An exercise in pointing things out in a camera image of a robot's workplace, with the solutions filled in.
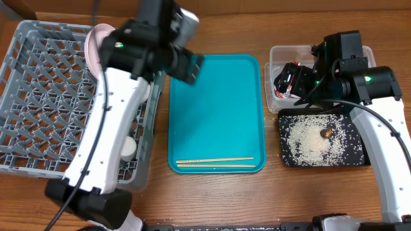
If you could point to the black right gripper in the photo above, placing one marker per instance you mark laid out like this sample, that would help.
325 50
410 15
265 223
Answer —
286 81

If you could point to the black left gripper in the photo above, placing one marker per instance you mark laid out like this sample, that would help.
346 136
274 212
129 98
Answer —
182 70

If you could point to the grey plastic dish rack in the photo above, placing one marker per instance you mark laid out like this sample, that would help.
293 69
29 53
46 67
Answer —
47 95

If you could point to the white paper cup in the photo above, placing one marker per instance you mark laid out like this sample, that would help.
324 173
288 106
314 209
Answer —
129 149

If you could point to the wooden chopstick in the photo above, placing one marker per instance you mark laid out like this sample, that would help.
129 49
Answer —
212 160
216 165

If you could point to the white pink round plate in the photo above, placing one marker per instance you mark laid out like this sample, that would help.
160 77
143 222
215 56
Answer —
93 41

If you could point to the dark food scrap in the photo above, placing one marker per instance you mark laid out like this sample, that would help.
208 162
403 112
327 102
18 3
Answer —
326 133

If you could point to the black rectangular tray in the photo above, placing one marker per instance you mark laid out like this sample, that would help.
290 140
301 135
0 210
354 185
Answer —
321 141

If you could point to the teal plastic tray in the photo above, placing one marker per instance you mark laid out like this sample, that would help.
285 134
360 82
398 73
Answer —
220 116

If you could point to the red snack wrapper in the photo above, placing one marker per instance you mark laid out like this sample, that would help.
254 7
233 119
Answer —
285 80

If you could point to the pink white bowl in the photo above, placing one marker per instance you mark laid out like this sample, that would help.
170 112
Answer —
146 93

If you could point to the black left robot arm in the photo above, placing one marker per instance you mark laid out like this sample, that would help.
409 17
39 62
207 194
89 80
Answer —
130 57

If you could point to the clear plastic bin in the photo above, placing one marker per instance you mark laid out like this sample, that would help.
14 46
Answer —
279 57

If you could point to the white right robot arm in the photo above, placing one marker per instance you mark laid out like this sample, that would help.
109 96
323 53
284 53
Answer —
372 97

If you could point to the spilled rice pile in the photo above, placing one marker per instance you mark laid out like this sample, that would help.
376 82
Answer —
311 141

